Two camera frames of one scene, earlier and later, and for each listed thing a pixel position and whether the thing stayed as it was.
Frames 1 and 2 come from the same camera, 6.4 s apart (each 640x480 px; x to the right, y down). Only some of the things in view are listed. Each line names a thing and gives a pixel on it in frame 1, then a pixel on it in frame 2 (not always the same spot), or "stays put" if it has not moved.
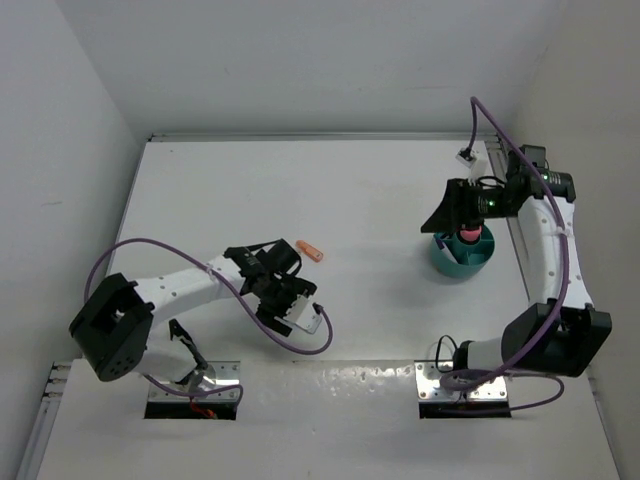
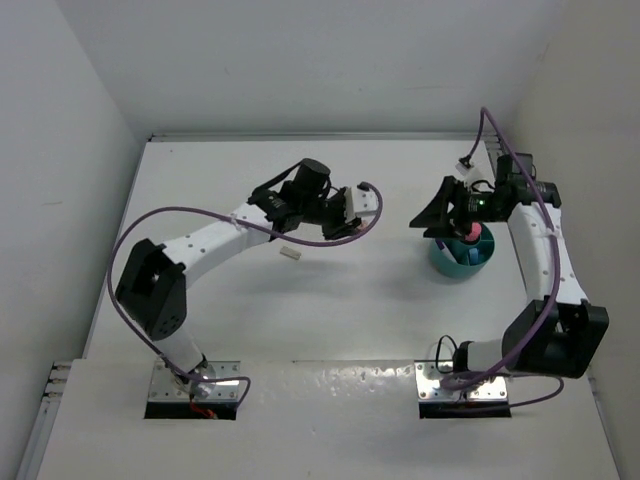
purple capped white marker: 444,248 stays put
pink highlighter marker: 470,235 stays put
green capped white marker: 448,254 stays put
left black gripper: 266,314 to 338,227
